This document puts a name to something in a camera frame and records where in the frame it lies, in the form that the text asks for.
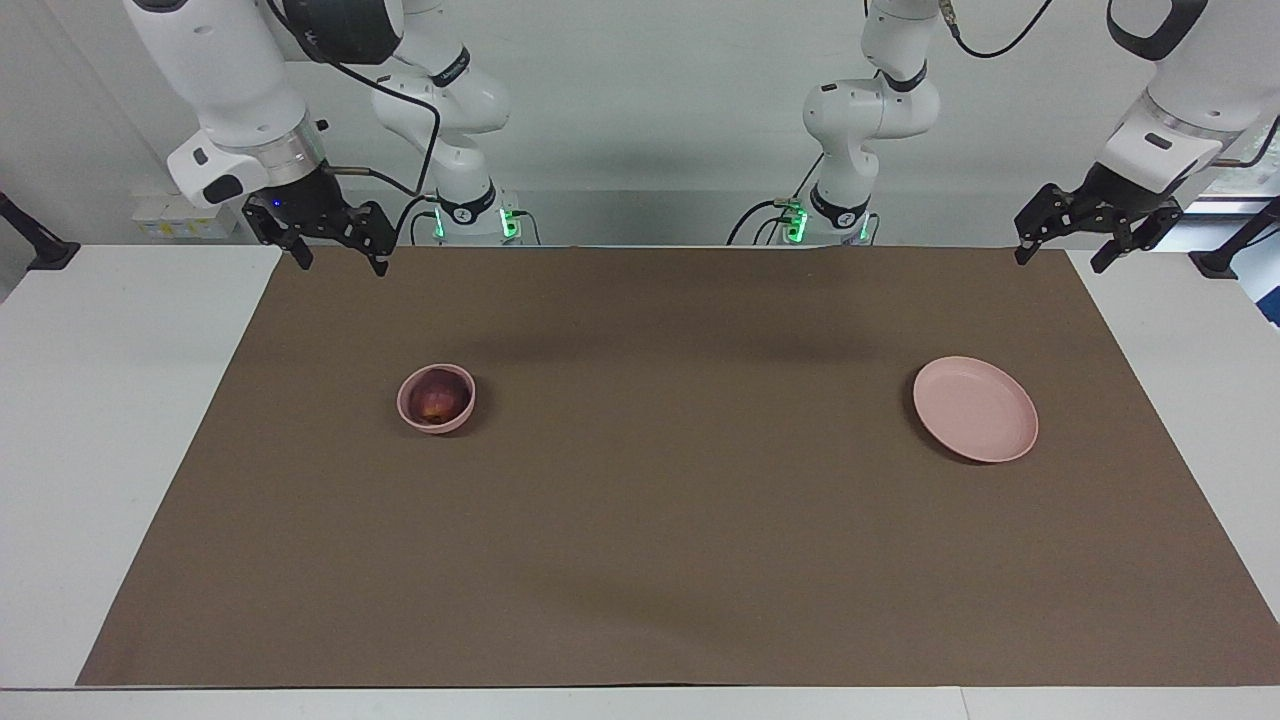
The pink plate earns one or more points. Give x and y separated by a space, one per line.
975 410

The pink bowl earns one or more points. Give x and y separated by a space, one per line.
405 405

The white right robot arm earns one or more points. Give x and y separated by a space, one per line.
220 70

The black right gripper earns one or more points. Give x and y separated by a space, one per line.
300 205

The black clamp stand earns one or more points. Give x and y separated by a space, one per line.
1225 260
45 252

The white box on table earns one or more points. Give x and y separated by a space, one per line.
185 215

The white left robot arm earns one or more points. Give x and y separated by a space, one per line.
870 110

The dark red apple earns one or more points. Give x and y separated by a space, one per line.
438 400

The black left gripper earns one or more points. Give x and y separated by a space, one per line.
1120 195

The brown table mat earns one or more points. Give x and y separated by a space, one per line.
640 520

